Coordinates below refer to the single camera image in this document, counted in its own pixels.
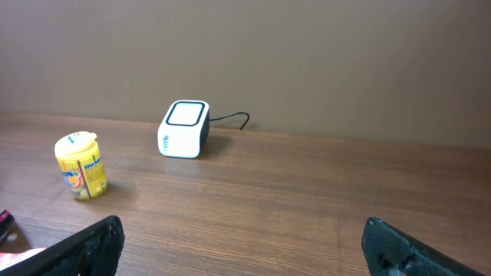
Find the yellow candy bottle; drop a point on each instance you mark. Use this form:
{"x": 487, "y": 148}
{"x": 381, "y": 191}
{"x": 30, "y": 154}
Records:
{"x": 79, "y": 157}

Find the black red snack packet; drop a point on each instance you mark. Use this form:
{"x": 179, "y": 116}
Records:
{"x": 7, "y": 220}

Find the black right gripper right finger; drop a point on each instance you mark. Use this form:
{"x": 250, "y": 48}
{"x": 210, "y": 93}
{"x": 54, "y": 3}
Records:
{"x": 389, "y": 251}

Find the red white snack box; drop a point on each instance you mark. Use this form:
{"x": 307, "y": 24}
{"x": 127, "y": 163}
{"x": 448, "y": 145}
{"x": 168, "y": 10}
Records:
{"x": 9, "y": 259}

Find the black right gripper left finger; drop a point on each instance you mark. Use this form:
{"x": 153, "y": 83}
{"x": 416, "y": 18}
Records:
{"x": 93, "y": 251}

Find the white barcode scanner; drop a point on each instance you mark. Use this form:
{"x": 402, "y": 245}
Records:
{"x": 184, "y": 129}

